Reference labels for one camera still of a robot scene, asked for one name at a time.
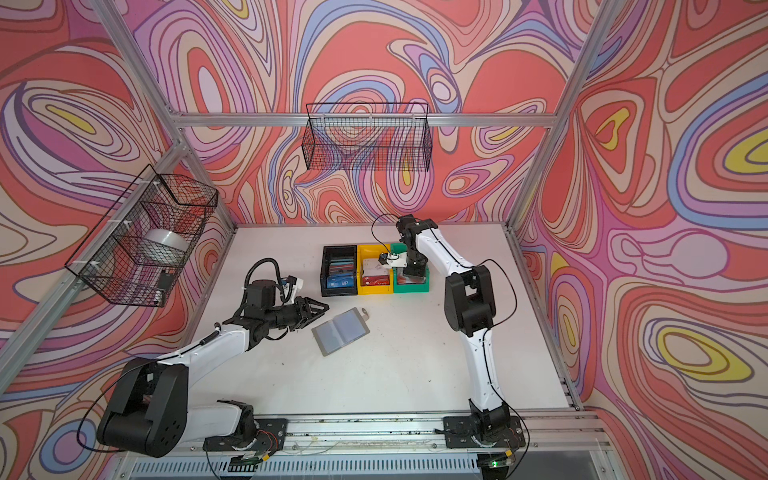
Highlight white tape roll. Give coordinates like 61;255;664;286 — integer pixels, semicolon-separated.
144;228;189;252

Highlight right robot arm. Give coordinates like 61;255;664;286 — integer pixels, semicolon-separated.
387;215;512;444

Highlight blue card in bin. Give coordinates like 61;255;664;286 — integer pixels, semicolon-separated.
326;273;355;290

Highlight wire basket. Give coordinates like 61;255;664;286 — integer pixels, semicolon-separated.
65;166;219;308
301;101;433;172

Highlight black plastic bin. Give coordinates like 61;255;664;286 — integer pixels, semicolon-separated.
320;244;358;297

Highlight yellow plastic bin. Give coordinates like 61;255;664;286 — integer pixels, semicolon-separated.
356;244;394;295

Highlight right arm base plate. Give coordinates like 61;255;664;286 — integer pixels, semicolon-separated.
434;415;527;451

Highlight grey card holder wallet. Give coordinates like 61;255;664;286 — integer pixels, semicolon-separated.
312;308;370;357

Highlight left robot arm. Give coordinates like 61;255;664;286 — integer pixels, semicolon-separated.
96;276;330;458

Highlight left wire basket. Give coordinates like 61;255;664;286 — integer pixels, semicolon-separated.
65;166;219;308

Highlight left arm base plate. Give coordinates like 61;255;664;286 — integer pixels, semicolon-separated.
203;418;288;454

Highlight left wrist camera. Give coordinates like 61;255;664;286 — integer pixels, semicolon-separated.
280;275;303;304

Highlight green plastic bin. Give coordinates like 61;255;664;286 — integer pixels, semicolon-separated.
393;267;430;294

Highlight back wire basket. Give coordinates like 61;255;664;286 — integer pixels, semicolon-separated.
301;101;433;172

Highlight white card red dot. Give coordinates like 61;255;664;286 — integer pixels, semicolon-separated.
397;272;426;285

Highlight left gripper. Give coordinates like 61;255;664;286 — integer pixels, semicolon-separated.
262;297;328;332

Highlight aluminium front rail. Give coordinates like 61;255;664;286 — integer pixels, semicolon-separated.
171;409;612;457

